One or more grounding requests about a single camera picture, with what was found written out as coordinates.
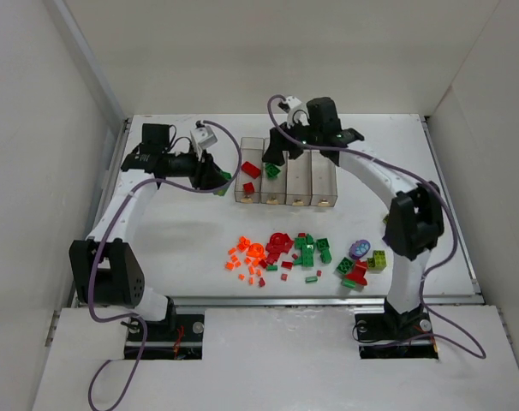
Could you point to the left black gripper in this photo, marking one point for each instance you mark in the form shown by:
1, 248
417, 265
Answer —
205, 172

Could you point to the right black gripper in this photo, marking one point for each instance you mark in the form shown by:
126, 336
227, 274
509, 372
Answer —
283, 139

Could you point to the tall green lego stack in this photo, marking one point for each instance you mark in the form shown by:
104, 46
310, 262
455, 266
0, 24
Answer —
222, 184

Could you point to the red round lego piece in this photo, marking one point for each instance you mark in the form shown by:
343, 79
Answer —
279, 243

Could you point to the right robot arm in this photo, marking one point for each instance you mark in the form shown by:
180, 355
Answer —
415, 220

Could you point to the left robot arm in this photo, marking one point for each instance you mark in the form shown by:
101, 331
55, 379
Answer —
105, 269

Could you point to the clear container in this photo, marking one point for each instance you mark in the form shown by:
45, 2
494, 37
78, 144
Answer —
323, 181
252, 151
273, 192
298, 180

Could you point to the red long lego brick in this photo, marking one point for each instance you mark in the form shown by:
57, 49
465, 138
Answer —
250, 170

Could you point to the green long lego plate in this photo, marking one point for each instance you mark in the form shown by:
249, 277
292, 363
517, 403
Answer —
306, 256

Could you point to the purple flower lego piece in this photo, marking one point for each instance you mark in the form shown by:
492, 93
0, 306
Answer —
359, 249

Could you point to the green square lego brick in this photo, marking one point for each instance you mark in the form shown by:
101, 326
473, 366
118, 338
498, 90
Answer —
345, 266

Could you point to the orange round lego piece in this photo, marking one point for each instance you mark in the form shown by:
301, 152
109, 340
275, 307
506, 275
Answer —
256, 250

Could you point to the red flower lego piece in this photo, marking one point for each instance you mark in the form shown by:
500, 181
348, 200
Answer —
357, 273

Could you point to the lime green lego brick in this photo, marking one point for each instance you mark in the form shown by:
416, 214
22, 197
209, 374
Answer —
377, 262

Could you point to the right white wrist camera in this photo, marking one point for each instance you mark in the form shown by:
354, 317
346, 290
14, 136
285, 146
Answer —
294, 109

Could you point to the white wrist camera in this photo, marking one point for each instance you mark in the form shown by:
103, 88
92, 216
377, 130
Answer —
294, 109
202, 137

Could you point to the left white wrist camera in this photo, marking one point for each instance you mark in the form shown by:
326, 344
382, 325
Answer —
202, 137

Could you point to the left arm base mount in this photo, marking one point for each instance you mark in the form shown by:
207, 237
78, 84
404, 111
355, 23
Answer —
183, 341

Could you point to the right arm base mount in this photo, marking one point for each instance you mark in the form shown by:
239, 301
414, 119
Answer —
378, 341

